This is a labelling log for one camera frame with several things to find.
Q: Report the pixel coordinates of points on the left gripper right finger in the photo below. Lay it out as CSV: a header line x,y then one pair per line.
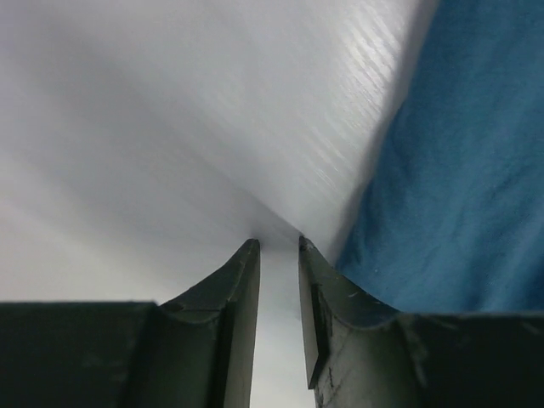
x,y
360,352

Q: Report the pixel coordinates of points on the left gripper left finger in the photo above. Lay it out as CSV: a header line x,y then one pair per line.
x,y
195,350

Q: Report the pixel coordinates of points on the dark blue t shirt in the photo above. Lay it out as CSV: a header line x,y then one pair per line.
x,y
452,219

